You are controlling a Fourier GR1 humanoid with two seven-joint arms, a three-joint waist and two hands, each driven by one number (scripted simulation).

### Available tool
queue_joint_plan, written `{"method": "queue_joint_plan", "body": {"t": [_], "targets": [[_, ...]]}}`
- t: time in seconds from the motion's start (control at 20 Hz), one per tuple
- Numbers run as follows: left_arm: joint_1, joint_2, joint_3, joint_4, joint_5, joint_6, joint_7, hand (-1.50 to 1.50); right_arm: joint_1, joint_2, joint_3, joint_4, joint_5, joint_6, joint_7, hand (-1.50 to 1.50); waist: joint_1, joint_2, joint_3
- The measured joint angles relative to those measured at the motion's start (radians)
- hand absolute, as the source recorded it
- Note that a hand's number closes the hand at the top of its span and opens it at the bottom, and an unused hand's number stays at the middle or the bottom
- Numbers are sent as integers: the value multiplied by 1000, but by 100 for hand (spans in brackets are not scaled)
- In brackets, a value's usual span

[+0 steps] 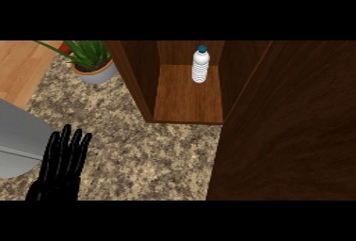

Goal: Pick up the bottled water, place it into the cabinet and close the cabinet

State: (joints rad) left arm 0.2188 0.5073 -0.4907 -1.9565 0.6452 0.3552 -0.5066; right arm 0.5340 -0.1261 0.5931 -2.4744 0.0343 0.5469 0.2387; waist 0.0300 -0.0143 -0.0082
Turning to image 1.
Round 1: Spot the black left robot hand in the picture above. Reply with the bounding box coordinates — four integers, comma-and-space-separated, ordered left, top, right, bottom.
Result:
25, 123, 93, 201

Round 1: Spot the brown wooden cabinet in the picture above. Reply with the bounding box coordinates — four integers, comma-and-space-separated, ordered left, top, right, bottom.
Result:
102, 40, 273, 126

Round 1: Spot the white plastic water bottle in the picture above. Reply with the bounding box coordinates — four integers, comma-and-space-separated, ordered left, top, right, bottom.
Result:
190, 44, 211, 85

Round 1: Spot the brown wooden cabinet door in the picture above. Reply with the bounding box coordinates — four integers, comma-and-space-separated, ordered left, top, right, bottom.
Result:
205, 40, 356, 201

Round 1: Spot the grey appliance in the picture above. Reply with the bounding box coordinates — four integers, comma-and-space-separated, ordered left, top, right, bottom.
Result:
0, 98, 53, 180

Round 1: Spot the green potted plant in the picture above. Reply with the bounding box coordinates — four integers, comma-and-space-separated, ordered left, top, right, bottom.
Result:
32, 40, 119, 86

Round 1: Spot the red object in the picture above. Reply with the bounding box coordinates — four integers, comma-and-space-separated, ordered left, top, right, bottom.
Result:
57, 40, 73, 55

